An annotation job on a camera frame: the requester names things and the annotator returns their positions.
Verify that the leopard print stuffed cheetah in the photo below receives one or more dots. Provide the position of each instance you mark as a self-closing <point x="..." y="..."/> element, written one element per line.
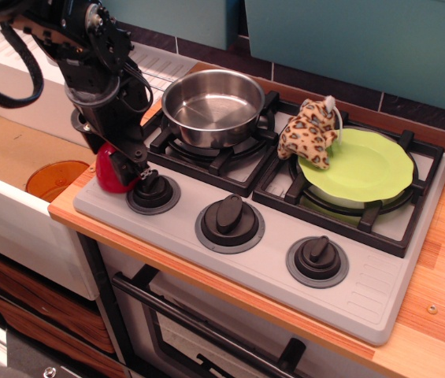
<point x="311" y="132"/>

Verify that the toy oven door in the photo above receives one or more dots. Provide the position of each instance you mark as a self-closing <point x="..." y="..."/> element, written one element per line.
<point x="137" y="287"/>

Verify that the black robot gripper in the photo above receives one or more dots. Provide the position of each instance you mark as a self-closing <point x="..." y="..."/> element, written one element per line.
<point x="114" y="116"/>

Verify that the black right stove knob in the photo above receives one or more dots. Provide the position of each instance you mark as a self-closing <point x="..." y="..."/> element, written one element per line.
<point x="317" y="262"/>

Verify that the black stove knob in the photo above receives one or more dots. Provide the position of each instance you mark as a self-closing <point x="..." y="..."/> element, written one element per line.
<point x="230" y="226"/>
<point x="317" y="262"/>
<point x="154" y="195"/>

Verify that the black left stove knob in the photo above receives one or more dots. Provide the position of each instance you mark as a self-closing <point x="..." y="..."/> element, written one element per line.
<point x="154" y="195"/>

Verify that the black right burner grate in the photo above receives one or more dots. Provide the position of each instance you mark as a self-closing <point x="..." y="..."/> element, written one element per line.
<point x="387" y="225"/>

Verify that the white toy sink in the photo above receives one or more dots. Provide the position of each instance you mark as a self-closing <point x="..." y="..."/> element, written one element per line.
<point x="41" y="134"/>

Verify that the green plastic plate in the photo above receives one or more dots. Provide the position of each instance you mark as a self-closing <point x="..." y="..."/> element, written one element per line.
<point x="364" y="167"/>

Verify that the black left burner grate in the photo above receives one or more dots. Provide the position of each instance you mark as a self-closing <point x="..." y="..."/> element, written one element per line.
<point x="236" y="169"/>

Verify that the orange sink drain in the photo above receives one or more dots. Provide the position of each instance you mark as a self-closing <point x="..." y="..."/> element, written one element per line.
<point x="51" y="180"/>

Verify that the wooden drawer fronts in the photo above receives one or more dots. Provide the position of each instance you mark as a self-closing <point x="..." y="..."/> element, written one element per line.
<point x="55" y="318"/>

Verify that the stainless steel pot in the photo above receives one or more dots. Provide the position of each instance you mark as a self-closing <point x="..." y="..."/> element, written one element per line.
<point x="213" y="108"/>

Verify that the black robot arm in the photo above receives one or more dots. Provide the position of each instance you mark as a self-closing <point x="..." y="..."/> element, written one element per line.
<point x="101" y="80"/>

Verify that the black burner grate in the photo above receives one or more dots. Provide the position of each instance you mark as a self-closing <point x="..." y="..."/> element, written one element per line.
<point x="387" y="225"/>
<point x="236" y="169"/>

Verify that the black middle stove knob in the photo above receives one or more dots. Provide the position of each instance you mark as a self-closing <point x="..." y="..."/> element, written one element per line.
<point x="230" y="226"/>

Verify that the grey toy stove top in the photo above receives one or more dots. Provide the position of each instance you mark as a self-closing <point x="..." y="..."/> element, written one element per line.
<point x="365" y="304"/>

